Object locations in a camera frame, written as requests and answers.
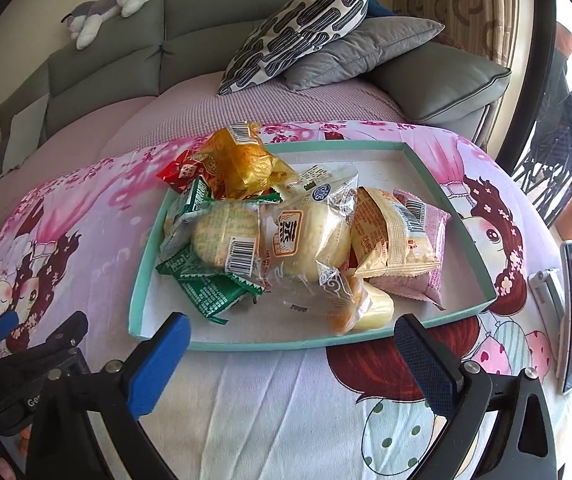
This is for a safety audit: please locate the beige patterned curtain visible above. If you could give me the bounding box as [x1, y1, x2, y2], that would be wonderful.
[393, 0, 512, 67]

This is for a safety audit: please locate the pink waffle sofa cover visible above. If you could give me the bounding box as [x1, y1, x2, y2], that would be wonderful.
[0, 70, 407, 251]

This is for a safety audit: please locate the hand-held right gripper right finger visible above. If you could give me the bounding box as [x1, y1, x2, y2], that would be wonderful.
[394, 313, 560, 480]

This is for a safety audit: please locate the dark grey pillow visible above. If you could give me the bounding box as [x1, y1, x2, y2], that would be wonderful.
[283, 17, 446, 92]

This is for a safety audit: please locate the green white cracker packet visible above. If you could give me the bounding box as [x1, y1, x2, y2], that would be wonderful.
[161, 175, 267, 279]

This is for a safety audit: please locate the teal cardboard tray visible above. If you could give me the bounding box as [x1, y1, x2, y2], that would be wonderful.
[127, 140, 499, 352]

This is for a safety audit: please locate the pink snack packet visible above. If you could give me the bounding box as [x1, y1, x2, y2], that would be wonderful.
[366, 189, 452, 311]

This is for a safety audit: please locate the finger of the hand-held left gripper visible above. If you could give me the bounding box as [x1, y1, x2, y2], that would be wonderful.
[0, 309, 20, 349]
[30, 310, 90, 369]

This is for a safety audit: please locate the black white patterned pillow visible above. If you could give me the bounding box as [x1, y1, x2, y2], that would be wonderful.
[217, 0, 369, 96]

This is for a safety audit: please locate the red crinkled snack packet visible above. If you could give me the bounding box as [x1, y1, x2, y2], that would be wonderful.
[157, 152, 217, 194]

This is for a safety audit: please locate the light grey pillow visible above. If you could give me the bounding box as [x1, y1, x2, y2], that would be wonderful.
[2, 94, 50, 173]

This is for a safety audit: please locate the golden transparent snack packet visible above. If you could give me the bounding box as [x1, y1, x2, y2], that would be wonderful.
[200, 122, 297, 202]

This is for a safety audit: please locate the grey sofa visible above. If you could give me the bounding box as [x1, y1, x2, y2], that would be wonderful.
[0, 0, 512, 211]

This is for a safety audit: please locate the dark green snack packet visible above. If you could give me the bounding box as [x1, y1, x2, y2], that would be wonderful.
[155, 245, 267, 326]

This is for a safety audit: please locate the grey white plush toy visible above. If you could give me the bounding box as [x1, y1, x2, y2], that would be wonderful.
[61, 0, 159, 51]

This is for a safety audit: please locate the person's left hand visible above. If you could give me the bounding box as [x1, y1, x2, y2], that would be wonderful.
[0, 455, 24, 480]

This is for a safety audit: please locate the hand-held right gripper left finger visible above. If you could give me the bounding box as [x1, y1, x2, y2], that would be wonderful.
[25, 311, 191, 480]

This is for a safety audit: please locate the pink cartoon printed blanket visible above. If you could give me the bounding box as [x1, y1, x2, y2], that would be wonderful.
[0, 120, 572, 480]

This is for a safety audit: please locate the blue cloth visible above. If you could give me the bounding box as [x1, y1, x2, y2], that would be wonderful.
[366, 0, 397, 19]

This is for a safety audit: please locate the black metal rack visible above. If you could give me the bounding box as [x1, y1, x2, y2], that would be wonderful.
[510, 50, 572, 221]

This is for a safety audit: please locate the beige brick-print snack packet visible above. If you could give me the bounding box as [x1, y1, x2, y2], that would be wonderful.
[350, 187, 442, 279]

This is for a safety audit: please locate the clear bun packet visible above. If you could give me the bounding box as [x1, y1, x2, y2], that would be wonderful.
[260, 169, 363, 337]

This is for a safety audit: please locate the silver phone stand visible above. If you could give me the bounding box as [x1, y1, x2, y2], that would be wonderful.
[528, 268, 566, 322]

